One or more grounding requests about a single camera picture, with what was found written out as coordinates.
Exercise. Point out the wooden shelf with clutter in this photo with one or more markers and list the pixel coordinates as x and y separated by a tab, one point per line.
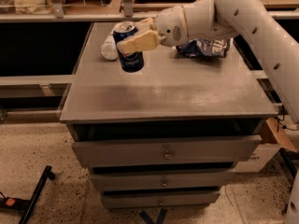
83	10

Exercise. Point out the blue crumpled chip bag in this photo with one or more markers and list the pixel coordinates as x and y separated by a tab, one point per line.
202	48

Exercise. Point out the blue pepsi can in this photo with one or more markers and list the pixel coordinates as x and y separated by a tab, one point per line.
130	61

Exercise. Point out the middle grey drawer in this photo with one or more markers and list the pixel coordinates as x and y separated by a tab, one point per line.
162	180

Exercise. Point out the black stand leg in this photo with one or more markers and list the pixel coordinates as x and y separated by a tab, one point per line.
23	207

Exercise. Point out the bottom grey drawer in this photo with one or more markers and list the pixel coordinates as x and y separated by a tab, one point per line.
160	199

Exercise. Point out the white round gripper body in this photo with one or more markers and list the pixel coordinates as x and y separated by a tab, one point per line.
169	27

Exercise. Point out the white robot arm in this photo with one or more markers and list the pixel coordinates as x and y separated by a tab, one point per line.
276	50

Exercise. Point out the top grey drawer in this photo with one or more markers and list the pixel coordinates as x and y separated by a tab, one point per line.
140	152

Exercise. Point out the clear plastic water bottle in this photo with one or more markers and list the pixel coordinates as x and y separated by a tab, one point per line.
109	49

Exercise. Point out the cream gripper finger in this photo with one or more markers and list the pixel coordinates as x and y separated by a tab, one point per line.
145	25
138	42

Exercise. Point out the white cardboard box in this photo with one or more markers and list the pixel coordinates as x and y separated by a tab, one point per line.
274	138

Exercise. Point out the grey drawer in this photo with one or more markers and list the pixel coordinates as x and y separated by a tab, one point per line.
140	152
162	180
160	199

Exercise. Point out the grey drawer cabinet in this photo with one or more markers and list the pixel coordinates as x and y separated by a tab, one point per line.
171	97

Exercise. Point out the grey metal shelf rail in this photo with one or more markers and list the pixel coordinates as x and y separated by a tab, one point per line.
34	86

